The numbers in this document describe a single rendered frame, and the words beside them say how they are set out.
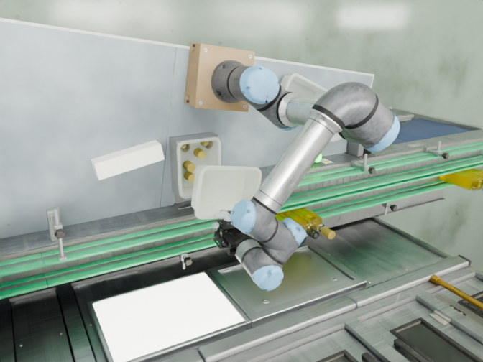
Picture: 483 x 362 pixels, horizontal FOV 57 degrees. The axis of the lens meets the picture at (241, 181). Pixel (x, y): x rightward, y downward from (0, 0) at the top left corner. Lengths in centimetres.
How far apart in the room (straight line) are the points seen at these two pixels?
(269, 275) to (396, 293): 64
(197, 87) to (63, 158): 51
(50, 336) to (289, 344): 73
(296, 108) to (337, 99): 33
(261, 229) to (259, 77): 54
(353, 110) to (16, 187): 110
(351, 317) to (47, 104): 119
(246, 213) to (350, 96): 38
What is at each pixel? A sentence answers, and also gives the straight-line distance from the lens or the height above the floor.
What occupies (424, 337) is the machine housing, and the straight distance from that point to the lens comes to 157.
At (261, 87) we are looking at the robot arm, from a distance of 145.
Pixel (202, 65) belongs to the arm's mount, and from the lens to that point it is 159.
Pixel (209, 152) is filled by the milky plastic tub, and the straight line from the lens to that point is 175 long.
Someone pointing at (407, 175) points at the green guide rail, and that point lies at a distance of 222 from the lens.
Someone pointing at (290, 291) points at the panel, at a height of 124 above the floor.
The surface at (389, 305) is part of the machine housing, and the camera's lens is 163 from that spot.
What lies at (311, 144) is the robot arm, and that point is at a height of 146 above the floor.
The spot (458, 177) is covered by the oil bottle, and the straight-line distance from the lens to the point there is 244.
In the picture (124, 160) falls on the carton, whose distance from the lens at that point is 160.
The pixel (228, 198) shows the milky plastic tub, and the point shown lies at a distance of 151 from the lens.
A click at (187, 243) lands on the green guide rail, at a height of 91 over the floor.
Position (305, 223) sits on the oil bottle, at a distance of 170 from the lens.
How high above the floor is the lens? 230
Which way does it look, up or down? 56 degrees down
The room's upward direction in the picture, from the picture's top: 123 degrees clockwise
